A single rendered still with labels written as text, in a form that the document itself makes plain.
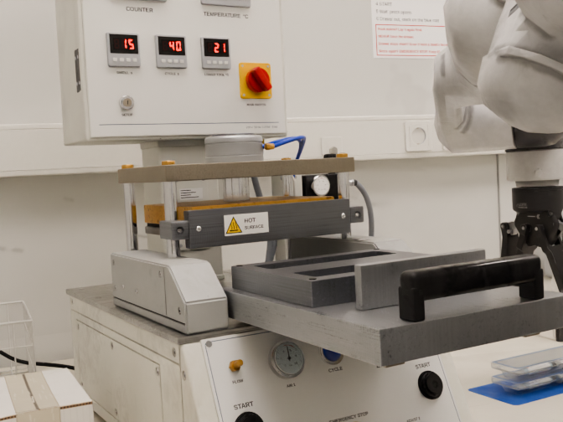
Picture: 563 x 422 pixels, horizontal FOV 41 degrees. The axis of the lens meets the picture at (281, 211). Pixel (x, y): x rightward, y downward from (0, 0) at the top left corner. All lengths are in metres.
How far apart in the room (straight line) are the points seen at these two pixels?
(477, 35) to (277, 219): 0.34
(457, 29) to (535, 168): 0.43
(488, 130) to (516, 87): 0.41
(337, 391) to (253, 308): 0.15
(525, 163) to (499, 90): 0.49
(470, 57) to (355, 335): 0.33
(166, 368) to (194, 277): 0.11
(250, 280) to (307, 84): 0.96
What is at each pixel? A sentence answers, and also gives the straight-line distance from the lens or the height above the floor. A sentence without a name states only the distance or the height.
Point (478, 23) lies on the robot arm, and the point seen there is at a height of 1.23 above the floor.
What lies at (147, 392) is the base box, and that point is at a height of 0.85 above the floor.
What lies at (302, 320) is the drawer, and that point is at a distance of 0.69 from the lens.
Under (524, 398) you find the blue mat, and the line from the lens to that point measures 1.17.
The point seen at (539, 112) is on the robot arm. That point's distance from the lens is 0.68.
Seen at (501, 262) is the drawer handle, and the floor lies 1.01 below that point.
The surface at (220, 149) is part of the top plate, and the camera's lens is 0.99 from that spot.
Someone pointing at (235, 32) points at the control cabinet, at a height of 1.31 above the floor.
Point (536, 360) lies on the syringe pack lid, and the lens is 1.21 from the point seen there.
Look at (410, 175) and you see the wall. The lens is 1.81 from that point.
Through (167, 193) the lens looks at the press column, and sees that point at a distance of 0.90.
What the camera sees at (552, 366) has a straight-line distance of 1.21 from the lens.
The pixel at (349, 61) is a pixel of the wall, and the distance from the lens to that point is 1.76.
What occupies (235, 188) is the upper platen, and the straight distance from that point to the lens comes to 1.01.
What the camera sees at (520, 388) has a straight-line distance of 1.17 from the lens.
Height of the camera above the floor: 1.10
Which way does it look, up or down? 3 degrees down
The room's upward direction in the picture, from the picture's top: 3 degrees counter-clockwise
